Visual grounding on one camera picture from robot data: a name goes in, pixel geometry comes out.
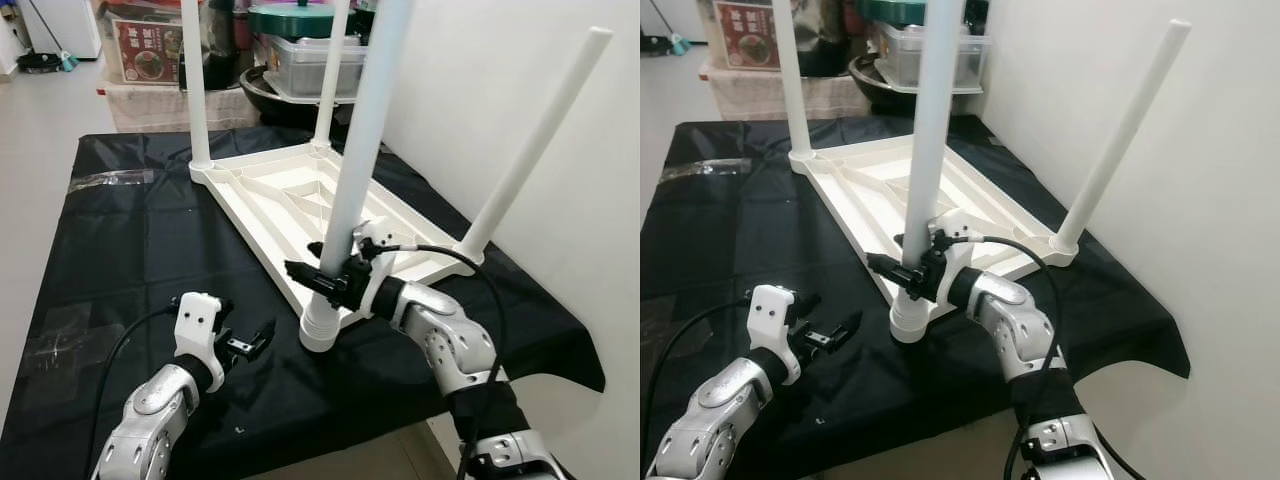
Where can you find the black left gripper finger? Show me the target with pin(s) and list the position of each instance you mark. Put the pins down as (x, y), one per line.
(227, 308)
(262, 335)
(807, 302)
(846, 328)

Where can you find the clear tape cross patch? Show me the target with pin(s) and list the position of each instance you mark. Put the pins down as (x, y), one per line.
(660, 325)
(65, 340)

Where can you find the black round basin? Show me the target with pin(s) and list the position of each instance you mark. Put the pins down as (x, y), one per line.
(260, 100)
(870, 95)

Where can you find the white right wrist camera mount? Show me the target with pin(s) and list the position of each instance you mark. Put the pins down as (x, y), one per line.
(950, 225)
(375, 238)

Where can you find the clear lidded plastic container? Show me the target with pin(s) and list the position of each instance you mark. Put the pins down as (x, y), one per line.
(295, 70)
(900, 60)

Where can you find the black tablecloth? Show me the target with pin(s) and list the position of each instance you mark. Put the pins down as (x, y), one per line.
(750, 240)
(150, 240)

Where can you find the clear tape strip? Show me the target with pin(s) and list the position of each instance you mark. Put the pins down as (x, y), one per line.
(110, 180)
(705, 170)

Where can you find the clear storage box orange lid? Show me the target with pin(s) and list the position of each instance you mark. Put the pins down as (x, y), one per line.
(145, 50)
(745, 40)

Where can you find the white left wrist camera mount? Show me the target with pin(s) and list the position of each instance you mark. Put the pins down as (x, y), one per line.
(772, 320)
(198, 330)

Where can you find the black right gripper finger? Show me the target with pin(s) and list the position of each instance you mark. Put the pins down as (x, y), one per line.
(308, 275)
(315, 248)
(888, 266)
(900, 240)

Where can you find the dark shiny plastic bag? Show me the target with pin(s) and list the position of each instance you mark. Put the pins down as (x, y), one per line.
(225, 50)
(830, 40)

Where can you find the white cabinet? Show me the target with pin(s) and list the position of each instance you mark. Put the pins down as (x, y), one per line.
(65, 25)

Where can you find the black pole mop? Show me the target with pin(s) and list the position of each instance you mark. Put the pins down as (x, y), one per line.
(665, 45)
(45, 62)

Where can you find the dark green pot lid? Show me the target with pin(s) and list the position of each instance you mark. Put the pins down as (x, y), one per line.
(295, 20)
(890, 10)

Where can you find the white plastic children table top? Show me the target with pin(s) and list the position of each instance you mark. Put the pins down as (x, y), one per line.
(860, 205)
(260, 215)

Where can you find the beige low bench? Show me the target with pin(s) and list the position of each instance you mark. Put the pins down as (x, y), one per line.
(150, 108)
(750, 98)

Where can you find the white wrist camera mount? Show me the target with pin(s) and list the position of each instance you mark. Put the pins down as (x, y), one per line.
(198, 330)
(772, 320)
(375, 238)
(950, 225)

